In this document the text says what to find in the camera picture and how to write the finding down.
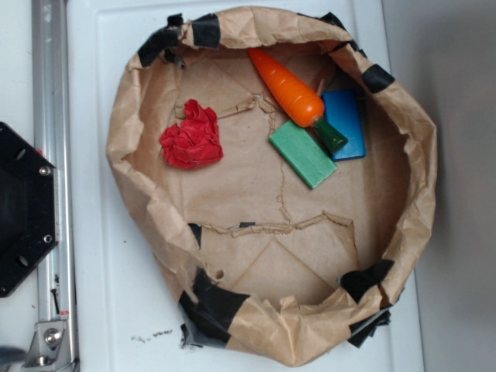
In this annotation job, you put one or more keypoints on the brown paper bag tray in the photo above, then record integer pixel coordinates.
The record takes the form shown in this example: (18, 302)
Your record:
(256, 260)

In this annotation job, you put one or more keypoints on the orange toy carrot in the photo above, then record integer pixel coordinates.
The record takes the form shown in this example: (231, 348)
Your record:
(297, 99)

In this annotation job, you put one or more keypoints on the green wooden block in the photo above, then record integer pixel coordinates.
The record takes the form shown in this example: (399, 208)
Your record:
(303, 154)

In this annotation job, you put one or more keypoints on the metal corner bracket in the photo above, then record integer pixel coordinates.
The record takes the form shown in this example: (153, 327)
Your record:
(50, 349)

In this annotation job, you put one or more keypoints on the aluminium extrusion rail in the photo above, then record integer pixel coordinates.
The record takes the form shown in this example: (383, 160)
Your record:
(55, 274)

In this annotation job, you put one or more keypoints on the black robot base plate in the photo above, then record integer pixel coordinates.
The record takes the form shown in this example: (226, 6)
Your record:
(28, 216)

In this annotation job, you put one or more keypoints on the white tray board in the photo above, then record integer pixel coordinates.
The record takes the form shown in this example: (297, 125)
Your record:
(127, 319)

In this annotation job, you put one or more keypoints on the blue wooden block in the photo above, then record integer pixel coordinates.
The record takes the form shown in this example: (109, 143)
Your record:
(342, 111)

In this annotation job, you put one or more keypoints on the crumpled red paper ball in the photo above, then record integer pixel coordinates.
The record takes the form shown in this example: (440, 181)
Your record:
(195, 142)

